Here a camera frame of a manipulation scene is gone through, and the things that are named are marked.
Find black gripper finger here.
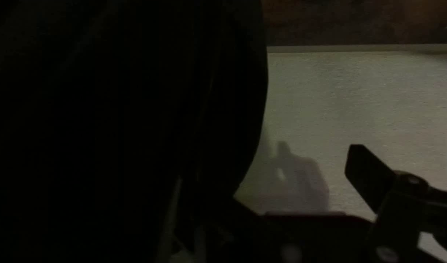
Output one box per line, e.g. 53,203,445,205
344,145,447,263

